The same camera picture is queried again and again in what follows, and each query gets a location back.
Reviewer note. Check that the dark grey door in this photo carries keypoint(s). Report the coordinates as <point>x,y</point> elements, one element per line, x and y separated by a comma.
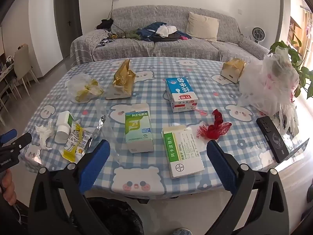
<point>66,29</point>

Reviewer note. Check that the white floor fan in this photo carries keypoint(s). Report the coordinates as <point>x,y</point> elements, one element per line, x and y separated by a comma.
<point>258,34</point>

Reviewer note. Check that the black bag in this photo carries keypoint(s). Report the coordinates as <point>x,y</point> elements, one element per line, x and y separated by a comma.
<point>105,24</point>

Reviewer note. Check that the black white patterned cloth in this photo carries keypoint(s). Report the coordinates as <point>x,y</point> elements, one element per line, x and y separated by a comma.
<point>104,42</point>

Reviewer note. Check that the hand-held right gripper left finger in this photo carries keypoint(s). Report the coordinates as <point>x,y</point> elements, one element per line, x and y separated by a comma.
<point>95,164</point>

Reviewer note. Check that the person's left hand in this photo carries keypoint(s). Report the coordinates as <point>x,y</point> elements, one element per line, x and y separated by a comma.
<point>7,188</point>

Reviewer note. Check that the teal white medicine box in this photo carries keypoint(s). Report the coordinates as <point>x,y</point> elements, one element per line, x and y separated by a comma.
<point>138,129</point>

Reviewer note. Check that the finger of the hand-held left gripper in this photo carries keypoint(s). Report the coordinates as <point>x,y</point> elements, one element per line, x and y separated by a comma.
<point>22,140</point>
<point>8,135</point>

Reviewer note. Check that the yellow sachet wrapper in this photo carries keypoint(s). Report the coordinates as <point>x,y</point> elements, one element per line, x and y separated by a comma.
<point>75,144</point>

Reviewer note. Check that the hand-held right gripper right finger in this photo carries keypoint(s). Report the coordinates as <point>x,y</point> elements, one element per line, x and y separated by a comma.
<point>221,166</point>

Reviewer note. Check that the olive green garment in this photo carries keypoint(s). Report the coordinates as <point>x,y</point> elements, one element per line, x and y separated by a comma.
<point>132,35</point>

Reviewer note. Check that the black clothes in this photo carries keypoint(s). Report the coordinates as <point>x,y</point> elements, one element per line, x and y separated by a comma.
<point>168,38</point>

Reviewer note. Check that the black-lined trash bin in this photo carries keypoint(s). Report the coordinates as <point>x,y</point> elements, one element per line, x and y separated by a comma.
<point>115,217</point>

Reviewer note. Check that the silver foil wrapper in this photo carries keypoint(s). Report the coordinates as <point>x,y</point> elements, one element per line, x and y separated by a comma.
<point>100,124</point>

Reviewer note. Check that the black smartphone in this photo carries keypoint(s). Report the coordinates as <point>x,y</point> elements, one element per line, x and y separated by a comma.
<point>273,139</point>

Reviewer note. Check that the white plastic bag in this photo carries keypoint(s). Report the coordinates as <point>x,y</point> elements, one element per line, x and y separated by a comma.
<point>266,85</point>

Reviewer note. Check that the grey covered sofa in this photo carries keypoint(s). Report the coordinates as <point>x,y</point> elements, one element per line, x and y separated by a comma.
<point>171,46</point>

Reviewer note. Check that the clear bag with gold wrapper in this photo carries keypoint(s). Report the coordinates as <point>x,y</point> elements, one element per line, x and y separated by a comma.
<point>83,88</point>

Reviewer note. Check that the blue white milk carton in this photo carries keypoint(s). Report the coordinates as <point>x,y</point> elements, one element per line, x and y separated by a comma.
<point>179,90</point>

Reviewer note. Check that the white tissue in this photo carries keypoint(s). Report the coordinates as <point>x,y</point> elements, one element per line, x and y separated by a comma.
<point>44,134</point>

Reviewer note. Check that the white garment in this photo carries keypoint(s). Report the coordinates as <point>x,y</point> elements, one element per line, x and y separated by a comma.
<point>166,30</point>

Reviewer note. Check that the gold tissue pack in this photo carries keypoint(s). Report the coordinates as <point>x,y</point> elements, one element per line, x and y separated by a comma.
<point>232,72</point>
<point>122,78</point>

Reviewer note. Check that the dark blue jacket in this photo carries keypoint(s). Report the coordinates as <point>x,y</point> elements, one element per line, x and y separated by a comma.
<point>151,29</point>

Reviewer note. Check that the white green-striped medicine box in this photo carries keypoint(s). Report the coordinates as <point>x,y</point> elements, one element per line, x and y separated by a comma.
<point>183,151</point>

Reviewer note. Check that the blue checked tablecloth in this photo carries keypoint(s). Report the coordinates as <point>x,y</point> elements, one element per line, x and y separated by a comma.
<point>156,83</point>

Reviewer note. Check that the red mesh net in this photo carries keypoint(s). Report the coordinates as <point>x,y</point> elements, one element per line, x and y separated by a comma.
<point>215,131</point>

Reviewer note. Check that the beige pillow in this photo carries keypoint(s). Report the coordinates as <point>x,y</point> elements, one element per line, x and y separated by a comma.
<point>201,27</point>

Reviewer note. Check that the clear plastic wrapper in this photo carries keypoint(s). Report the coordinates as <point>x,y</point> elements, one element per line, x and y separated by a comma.
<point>108,129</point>

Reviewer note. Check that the green potted plant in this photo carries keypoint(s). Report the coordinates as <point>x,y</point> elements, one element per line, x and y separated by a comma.
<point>293,53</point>

